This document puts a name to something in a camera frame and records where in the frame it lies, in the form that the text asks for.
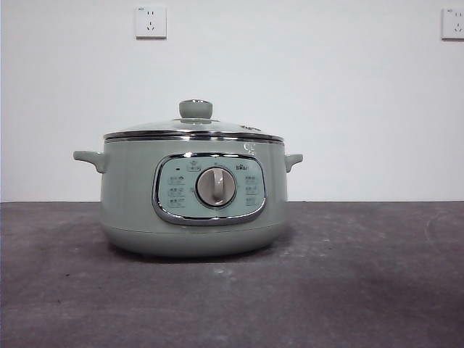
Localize glass lid with green knob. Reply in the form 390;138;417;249
103;99;284;143

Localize white wall socket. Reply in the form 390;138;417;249
441;7;464;41
136;4;168;40

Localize sage green electric pot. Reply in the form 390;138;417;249
72;138;304;259

